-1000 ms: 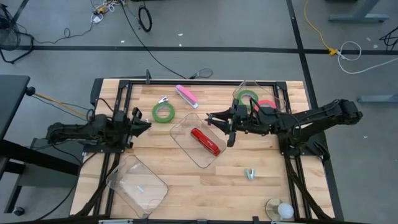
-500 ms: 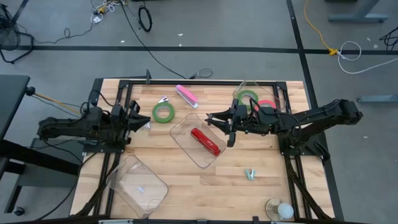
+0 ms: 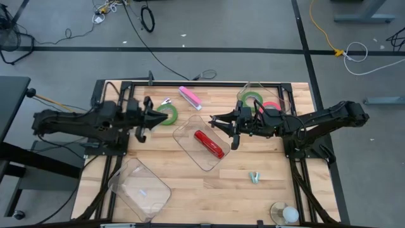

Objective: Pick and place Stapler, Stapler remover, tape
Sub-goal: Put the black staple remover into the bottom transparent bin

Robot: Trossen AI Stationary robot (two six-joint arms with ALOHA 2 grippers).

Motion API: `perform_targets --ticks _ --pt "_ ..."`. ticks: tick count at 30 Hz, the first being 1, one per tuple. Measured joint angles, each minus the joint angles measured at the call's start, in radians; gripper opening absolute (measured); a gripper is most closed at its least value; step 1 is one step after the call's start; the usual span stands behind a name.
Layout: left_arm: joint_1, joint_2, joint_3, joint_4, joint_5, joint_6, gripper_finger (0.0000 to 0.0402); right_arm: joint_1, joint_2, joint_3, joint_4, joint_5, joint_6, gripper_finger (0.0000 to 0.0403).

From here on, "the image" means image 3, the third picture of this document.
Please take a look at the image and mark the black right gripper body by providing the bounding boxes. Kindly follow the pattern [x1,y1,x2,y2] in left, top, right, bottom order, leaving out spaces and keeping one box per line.
[230,100,264,151]

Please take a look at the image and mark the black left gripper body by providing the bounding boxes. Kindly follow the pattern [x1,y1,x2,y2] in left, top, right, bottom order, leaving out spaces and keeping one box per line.
[127,96,154,144]

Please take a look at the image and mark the green tape roll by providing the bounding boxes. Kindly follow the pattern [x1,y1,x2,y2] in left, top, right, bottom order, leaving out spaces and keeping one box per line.
[156,103,179,126]
[240,91,264,111]

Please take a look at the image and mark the red stapler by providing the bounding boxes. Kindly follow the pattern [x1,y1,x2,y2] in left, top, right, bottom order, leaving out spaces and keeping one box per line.
[194,129,226,160]

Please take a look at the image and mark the pink stapler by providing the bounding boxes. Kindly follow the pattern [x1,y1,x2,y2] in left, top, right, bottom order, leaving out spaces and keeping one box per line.
[178,85,203,111]

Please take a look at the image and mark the clear plastic bin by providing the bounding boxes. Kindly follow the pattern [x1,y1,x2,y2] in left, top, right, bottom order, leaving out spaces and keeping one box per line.
[108,157,172,223]
[235,80,291,127]
[172,114,231,172]

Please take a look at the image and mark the light bulb on metal base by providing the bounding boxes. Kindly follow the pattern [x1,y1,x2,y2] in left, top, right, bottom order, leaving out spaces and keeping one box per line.
[270,201,300,226]

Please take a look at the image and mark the yellow rod with black knob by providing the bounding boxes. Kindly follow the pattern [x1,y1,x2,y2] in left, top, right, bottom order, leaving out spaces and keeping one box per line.
[25,87,77,112]

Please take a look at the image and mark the black desk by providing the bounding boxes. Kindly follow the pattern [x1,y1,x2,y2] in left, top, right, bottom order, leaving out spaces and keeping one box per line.
[0,75,85,219]

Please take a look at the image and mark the grey desk foot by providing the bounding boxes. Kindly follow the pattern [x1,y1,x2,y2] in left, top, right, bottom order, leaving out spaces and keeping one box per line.
[363,94,405,106]

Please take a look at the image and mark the black floor fan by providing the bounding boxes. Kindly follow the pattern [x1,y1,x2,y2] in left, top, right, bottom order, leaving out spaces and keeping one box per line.
[0,3,35,66]

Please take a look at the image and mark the grey desk leg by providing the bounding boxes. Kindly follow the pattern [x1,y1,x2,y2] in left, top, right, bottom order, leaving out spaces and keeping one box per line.
[333,0,396,23]

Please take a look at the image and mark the small looped black cable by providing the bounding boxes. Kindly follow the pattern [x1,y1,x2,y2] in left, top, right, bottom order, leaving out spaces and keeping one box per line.
[192,68,218,81]

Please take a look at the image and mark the long black floor cable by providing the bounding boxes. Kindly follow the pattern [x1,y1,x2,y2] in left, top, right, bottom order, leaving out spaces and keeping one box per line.
[121,0,190,80]

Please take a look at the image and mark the black cable bundle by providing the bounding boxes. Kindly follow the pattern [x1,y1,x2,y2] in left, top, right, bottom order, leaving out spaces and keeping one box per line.
[75,155,124,222]
[289,158,333,224]

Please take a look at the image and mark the black coiled floor cable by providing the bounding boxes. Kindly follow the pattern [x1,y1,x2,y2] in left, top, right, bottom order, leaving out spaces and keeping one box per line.
[140,5,156,34]

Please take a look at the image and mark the white cables and adapter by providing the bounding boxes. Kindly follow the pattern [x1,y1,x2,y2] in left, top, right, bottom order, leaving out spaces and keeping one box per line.
[91,0,127,25]

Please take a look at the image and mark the yellow floor cable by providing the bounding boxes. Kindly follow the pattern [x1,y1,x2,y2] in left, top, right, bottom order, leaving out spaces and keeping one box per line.
[309,0,345,58]

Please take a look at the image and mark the white floor cable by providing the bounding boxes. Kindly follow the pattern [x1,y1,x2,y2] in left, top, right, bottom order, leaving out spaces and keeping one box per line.
[343,42,405,76]

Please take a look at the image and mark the tangled black cables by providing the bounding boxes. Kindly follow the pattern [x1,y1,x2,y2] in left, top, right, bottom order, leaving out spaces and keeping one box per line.
[385,27,405,51]

